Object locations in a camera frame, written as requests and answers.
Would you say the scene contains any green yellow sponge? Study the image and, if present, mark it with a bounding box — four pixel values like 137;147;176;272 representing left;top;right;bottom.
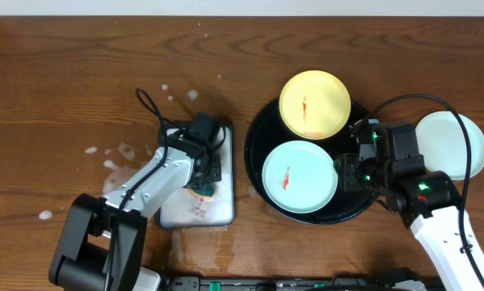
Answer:
188;183;217;201

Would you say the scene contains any light blue plate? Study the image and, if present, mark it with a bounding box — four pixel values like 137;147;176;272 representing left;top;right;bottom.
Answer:
262;141;338;214

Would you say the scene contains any pale green plate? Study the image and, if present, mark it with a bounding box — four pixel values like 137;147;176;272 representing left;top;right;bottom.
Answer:
415;111;484;180

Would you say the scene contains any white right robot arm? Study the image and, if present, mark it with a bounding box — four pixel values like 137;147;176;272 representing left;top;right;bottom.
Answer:
334;154;484;290

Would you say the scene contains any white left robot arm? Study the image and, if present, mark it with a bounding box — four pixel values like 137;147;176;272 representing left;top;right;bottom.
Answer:
48;146;194;291

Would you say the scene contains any black round tray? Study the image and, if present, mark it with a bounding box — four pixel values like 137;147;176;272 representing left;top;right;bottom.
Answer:
244;99;376;225

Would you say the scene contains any yellow plate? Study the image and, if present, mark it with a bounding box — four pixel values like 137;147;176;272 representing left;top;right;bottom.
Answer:
279;70;351;140

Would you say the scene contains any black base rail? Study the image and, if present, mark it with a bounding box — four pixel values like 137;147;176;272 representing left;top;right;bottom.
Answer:
156;266;448;291

